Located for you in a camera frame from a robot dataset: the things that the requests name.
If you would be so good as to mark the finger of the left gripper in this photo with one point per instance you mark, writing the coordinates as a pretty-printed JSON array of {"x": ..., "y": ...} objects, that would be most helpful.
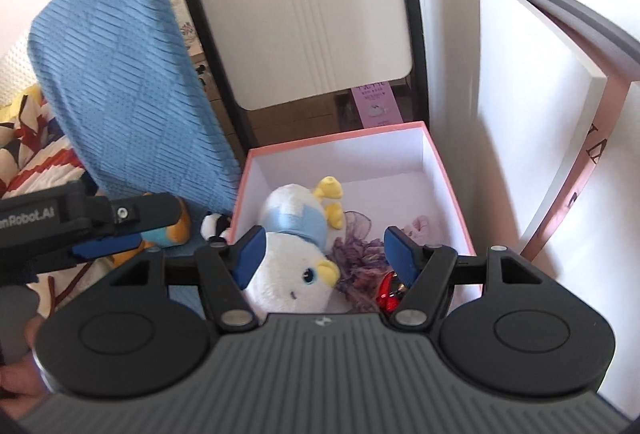
[
  {"x": 146, "y": 212},
  {"x": 119, "y": 248}
]

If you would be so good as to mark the pink storage box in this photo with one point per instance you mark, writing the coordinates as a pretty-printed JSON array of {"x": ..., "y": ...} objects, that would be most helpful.
[{"x": 390, "y": 174}]

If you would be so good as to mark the striped red black blanket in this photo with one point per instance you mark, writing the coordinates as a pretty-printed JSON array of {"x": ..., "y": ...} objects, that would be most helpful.
[{"x": 36, "y": 155}]

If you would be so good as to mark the white black chair back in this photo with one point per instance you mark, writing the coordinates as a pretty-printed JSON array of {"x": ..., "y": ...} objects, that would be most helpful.
[{"x": 269, "y": 52}]

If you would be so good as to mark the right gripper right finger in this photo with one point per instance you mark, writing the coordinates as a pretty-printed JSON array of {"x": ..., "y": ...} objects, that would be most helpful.
[{"x": 426, "y": 272}]

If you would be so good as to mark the red black toy figure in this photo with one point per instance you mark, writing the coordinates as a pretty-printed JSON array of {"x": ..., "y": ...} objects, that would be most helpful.
[{"x": 390, "y": 293}]

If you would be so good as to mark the pink printed card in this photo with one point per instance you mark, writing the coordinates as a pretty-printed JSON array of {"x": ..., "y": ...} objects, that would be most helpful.
[{"x": 376, "y": 105}]

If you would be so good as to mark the black white panda plush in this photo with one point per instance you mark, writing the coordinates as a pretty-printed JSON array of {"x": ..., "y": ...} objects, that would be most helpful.
[{"x": 216, "y": 227}]

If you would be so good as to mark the pink box lid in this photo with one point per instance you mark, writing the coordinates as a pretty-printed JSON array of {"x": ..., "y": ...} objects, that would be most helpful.
[{"x": 539, "y": 134}]

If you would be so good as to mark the purple sheer ribbon bow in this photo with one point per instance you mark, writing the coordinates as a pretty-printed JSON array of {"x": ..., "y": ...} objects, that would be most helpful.
[{"x": 362, "y": 263}]

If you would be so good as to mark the white duck plush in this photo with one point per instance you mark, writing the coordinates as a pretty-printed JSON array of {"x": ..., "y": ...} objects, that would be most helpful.
[{"x": 295, "y": 275}]

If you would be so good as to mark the blue textured chair cushion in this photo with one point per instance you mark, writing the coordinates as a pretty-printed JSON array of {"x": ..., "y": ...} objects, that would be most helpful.
[{"x": 123, "y": 88}]

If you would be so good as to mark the brown teddy bear blue shirt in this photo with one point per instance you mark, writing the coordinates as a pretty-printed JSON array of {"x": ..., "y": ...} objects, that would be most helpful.
[{"x": 173, "y": 235}]

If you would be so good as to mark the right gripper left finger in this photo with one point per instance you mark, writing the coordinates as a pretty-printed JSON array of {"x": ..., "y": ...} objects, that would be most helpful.
[{"x": 224, "y": 272}]

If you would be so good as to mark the pink plush toy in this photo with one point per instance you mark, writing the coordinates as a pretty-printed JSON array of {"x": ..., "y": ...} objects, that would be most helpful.
[{"x": 423, "y": 231}]

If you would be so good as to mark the person's hand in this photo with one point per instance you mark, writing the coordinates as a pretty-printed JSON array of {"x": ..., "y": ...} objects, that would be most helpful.
[{"x": 23, "y": 379}]

